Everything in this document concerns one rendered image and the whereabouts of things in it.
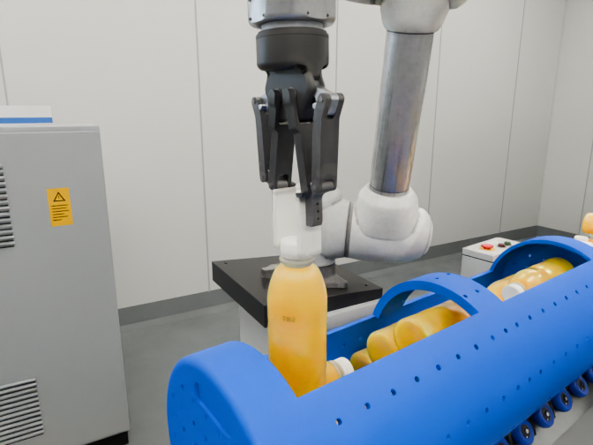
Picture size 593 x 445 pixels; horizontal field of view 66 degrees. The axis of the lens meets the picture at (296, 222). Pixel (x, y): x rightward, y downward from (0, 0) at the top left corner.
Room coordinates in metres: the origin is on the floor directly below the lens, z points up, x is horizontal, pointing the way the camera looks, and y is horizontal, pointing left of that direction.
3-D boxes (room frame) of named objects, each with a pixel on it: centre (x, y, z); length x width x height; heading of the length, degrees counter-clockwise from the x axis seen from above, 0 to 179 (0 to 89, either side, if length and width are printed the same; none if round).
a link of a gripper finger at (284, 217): (0.52, 0.01, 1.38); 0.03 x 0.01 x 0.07; 127
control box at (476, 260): (1.34, -0.61, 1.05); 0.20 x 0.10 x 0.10; 127
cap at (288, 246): (0.50, 0.00, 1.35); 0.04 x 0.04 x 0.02
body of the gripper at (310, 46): (0.50, 0.00, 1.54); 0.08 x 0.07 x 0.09; 37
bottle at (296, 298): (0.50, 0.00, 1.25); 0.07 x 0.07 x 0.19
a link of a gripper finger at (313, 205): (0.47, -0.02, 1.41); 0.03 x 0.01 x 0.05; 37
